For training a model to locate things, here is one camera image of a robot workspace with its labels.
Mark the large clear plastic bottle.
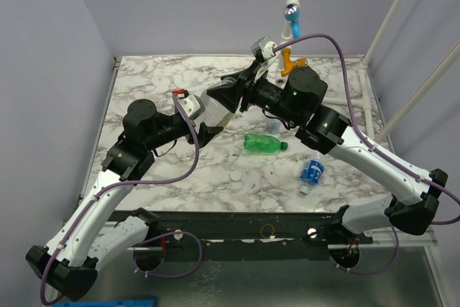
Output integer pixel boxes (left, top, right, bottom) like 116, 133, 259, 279
200, 83, 234, 128

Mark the green plastic bottle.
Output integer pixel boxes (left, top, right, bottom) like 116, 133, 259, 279
244, 134, 284, 154

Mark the white bottle cap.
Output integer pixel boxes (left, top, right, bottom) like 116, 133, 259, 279
230, 170, 242, 181

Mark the green bottle cap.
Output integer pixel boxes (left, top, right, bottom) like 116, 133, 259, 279
280, 142, 288, 151

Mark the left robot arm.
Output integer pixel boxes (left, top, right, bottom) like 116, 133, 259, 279
26, 90, 227, 306

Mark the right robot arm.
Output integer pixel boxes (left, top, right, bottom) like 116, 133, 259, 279
206, 62, 447, 244

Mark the small clear water bottle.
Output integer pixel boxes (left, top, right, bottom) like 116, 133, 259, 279
266, 119, 282, 135

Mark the blue label clear bottle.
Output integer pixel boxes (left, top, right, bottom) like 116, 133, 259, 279
299, 152, 325, 196

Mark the yellow faucet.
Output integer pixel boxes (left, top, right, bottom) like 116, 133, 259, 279
280, 48, 308, 77

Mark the blue faucet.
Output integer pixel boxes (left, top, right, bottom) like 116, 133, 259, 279
283, 3, 300, 39

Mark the blue bin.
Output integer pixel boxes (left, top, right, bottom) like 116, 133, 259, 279
52, 299, 157, 307

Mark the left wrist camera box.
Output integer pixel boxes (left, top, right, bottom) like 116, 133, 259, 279
172, 89, 206, 121

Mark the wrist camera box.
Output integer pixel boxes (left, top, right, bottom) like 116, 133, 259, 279
251, 36, 277, 63
172, 89, 206, 121

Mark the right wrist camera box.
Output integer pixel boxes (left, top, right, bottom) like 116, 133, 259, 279
251, 36, 277, 63

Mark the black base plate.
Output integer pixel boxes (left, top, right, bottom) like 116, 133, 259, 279
96, 208, 374, 263

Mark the white pipe frame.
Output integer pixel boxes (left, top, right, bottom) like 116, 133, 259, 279
287, 0, 459, 145

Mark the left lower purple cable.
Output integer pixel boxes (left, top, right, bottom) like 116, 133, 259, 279
133, 231, 203, 279

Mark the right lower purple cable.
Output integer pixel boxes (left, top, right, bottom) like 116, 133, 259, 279
332, 227, 400, 275

